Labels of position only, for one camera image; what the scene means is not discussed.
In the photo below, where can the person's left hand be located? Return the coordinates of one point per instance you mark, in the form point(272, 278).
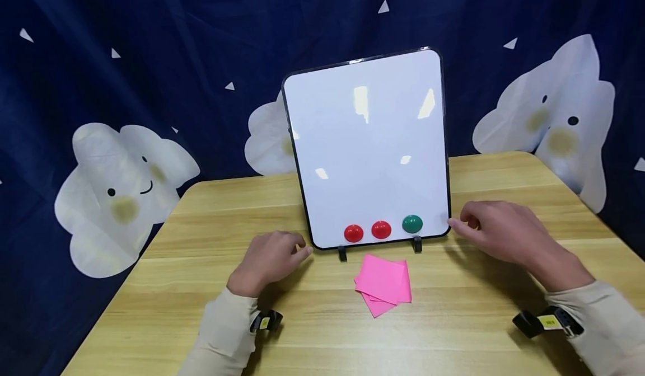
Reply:
point(264, 264)

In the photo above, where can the pink square paper note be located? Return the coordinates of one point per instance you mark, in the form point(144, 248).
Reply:
point(378, 308)
point(383, 278)

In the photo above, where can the person's left forearm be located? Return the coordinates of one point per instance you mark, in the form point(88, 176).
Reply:
point(221, 337)

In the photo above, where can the person's right forearm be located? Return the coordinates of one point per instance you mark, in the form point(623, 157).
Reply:
point(604, 325)

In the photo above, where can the black wrist band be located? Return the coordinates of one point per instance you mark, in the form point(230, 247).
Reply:
point(549, 322)
point(267, 321)

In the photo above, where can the person's right hand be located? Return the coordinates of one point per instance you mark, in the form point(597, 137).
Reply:
point(509, 233)

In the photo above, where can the black board stand foot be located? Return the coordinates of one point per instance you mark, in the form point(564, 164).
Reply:
point(343, 253)
point(417, 244)

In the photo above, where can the white magnetic whiteboard black frame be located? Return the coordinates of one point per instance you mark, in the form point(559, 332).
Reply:
point(363, 152)

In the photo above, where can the green round magnet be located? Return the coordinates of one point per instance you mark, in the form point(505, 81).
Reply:
point(412, 224)

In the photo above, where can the red round magnet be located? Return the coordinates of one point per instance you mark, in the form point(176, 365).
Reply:
point(353, 233)
point(381, 230)

